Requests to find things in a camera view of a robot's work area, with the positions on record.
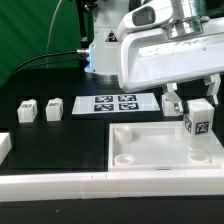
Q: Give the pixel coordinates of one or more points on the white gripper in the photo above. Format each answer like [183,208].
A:
[169,42]

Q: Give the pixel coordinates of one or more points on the white square table top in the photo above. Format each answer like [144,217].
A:
[157,146]

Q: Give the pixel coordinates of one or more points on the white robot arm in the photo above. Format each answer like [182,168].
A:
[103,51]

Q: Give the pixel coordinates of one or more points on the white marker board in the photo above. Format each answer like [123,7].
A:
[115,103]

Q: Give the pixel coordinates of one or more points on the green backdrop curtain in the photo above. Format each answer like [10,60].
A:
[29,28]

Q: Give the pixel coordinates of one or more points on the white left fence piece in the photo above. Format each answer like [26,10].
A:
[5,145]

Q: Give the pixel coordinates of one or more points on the black camera pole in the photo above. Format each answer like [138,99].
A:
[84,6]

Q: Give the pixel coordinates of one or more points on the white front fence rail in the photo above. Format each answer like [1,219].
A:
[111,185]

